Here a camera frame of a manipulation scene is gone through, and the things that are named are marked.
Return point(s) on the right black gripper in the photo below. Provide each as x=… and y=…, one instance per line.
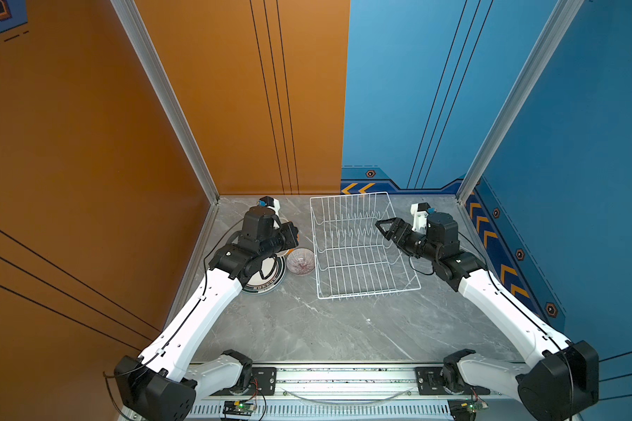
x=398, y=224

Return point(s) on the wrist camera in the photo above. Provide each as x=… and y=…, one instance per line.
x=420, y=213
x=269, y=202

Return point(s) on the aluminium front rail frame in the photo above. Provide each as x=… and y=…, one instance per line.
x=329, y=385

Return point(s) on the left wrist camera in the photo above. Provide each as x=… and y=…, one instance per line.
x=269, y=202

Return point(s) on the right green circuit board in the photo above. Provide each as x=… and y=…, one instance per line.
x=466, y=410

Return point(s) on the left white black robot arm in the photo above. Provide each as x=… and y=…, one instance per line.
x=155, y=385

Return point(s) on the white ribbed bowl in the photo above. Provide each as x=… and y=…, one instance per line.
x=300, y=261

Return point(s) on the white wire dish rack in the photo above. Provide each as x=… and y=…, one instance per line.
x=352, y=257

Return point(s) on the left green circuit board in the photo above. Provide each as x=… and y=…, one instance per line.
x=238, y=410

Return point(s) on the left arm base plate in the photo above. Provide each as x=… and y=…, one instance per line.
x=266, y=377

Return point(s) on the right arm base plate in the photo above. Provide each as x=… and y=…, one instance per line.
x=431, y=382

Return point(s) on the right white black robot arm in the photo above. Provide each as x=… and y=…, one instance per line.
x=557, y=379

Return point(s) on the green rimmed white plate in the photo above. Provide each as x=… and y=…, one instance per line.
x=268, y=277

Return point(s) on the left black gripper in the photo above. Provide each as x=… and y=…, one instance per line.
x=289, y=232

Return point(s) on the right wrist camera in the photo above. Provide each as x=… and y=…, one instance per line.
x=420, y=213

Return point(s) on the green circuit board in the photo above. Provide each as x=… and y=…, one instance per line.
x=238, y=410
x=466, y=410

